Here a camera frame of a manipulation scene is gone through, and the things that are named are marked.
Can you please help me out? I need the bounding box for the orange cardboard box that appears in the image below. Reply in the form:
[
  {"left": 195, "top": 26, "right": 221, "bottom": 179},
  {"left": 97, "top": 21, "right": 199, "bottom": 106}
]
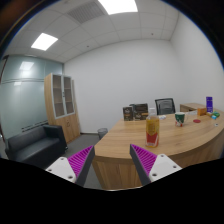
[{"left": 197, "top": 106, "right": 208, "bottom": 117}]

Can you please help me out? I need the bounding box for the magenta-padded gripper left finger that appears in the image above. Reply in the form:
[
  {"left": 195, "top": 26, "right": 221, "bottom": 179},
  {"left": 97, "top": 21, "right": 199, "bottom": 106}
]
[{"left": 45, "top": 145, "right": 96, "bottom": 188}]

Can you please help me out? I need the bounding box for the small dark printed box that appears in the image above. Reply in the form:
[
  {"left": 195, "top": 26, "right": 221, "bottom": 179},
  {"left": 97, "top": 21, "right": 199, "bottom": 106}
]
[{"left": 122, "top": 105, "right": 134, "bottom": 122}]

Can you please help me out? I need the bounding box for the rectangular ceiling light panel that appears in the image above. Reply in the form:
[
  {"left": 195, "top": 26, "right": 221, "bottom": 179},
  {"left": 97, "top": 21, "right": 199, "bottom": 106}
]
[
  {"left": 30, "top": 32, "right": 59, "bottom": 52},
  {"left": 97, "top": 0, "right": 139, "bottom": 16}
]

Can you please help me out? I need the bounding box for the grey waste bin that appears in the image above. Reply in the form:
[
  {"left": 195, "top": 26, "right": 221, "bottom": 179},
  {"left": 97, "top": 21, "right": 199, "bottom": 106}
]
[{"left": 97, "top": 127, "right": 109, "bottom": 140}]

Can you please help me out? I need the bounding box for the black leather sofa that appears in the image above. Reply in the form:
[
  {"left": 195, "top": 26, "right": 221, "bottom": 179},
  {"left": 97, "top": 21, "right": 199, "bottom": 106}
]
[{"left": 4, "top": 124, "right": 69, "bottom": 168}]

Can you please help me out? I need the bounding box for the green and white mug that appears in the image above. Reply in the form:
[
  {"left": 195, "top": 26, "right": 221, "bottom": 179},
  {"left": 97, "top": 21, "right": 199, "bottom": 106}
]
[{"left": 174, "top": 111, "right": 187, "bottom": 128}]

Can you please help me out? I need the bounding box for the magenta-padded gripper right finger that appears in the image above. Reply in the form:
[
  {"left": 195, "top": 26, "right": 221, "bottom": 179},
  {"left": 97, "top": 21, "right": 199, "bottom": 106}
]
[{"left": 129, "top": 143, "right": 183, "bottom": 187}]

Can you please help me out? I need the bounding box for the yellow drink bottle white cap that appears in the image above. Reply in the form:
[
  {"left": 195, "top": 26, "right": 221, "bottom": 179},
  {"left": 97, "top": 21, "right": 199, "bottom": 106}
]
[{"left": 144, "top": 107, "right": 161, "bottom": 149}]

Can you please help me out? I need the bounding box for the purple upright box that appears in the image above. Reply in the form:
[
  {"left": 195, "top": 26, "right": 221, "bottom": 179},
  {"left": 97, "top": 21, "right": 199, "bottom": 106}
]
[{"left": 205, "top": 96, "right": 214, "bottom": 114}]

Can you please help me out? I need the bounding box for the ceiling air vent grille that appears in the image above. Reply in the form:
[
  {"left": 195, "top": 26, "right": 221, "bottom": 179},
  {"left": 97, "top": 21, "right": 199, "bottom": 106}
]
[{"left": 65, "top": 1, "right": 106, "bottom": 24}]

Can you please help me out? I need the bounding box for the wooden glass-door shelf cabinet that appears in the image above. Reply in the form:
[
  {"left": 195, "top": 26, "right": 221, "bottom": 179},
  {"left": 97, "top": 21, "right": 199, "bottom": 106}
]
[{"left": 43, "top": 72, "right": 81, "bottom": 144}]

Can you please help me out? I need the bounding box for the black mesh office chair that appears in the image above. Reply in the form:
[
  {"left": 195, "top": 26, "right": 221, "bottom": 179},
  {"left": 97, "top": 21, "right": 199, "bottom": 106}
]
[{"left": 154, "top": 97, "right": 177, "bottom": 116}]

